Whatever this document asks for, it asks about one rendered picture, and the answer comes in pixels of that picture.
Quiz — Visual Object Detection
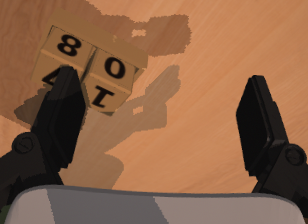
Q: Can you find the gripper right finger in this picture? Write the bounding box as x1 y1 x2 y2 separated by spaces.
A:
236 75 308 218

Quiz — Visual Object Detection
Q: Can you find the tan number cube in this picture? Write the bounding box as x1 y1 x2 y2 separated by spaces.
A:
30 26 94 90
80 48 136 117

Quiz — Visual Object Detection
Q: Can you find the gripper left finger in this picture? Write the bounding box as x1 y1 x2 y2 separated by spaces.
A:
0 66 86 213

